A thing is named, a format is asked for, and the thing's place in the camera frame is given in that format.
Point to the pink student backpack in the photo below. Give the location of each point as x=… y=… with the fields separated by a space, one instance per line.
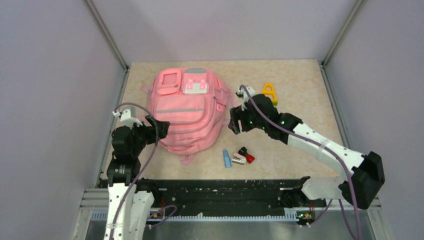
x=195 y=102

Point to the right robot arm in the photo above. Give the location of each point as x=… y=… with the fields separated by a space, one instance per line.
x=361 y=176

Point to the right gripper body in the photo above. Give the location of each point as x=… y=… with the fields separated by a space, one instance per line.
x=249 y=122

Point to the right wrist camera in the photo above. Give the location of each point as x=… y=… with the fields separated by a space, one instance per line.
x=243 y=93

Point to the red black stamp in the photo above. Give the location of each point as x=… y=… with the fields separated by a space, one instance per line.
x=243 y=151

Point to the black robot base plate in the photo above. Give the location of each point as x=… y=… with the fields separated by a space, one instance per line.
x=273 y=193

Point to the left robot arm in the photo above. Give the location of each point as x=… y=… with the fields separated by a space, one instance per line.
x=128 y=208

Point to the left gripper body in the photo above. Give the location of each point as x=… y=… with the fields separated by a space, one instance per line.
x=143 y=135

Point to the aluminium frame rail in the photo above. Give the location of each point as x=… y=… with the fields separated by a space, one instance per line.
x=104 y=31

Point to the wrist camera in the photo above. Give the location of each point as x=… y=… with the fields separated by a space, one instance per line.
x=128 y=117
x=243 y=93

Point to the yellow toy triangle block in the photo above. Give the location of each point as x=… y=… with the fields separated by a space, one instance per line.
x=269 y=91

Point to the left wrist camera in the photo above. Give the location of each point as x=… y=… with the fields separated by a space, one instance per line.
x=128 y=117

